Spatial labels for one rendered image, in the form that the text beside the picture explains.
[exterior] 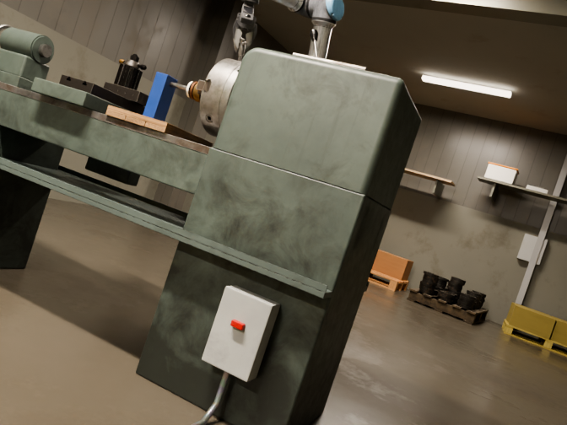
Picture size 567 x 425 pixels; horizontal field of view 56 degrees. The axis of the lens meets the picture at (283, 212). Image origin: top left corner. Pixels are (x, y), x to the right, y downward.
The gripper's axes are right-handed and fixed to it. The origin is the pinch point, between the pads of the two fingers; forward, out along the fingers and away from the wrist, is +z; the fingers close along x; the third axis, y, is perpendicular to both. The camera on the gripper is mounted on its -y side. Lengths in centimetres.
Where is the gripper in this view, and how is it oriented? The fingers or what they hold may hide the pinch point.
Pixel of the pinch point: (240, 50)
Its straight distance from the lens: 223.7
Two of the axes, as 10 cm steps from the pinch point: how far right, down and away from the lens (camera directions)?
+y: -1.7, -2.8, 9.4
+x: -9.6, -1.7, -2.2
